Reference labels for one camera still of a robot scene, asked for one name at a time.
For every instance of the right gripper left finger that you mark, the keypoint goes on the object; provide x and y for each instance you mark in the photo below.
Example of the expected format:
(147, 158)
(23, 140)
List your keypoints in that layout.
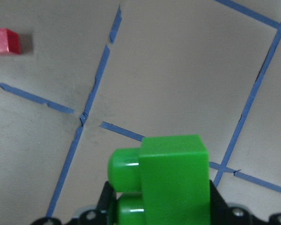
(101, 214)

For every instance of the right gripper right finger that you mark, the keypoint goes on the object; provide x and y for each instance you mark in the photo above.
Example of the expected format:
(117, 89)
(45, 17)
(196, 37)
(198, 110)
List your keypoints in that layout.
(222, 213)

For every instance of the green block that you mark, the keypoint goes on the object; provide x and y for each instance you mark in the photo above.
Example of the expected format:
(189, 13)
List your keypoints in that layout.
(165, 181)

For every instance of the red block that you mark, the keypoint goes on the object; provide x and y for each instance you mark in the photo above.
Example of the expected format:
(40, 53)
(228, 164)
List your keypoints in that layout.
(9, 42)

